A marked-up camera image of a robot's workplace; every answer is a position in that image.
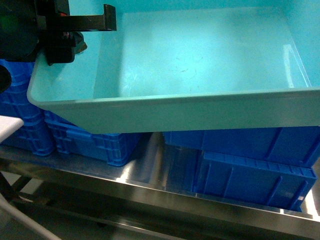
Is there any light turquoise plastic tray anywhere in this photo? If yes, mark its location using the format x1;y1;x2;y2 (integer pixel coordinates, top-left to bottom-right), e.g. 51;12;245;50
27;0;320;134

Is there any blue ribbed crate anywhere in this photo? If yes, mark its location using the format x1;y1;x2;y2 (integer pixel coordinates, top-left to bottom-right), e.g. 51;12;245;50
0;60;56;156
44;111;143;167

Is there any blue ribbed crate middle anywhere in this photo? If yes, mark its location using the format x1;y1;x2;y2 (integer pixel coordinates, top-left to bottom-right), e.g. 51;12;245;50
44;111;143;167

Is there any blue ribbed crate left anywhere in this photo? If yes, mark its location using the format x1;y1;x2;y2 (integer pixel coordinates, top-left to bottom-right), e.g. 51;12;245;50
0;60;56;156

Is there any stainless steel shelf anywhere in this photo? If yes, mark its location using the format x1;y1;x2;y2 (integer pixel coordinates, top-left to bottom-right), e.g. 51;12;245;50
0;133;320;240

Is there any blue crate lower right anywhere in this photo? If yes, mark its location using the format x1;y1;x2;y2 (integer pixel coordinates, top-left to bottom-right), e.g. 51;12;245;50
193;151;317;211

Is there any blue crate upper right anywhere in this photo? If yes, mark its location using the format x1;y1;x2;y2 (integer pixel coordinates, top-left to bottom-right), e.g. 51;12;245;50
163;126;320;168

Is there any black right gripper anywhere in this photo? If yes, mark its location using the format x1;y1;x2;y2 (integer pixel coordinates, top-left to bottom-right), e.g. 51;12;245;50
34;0;117;66

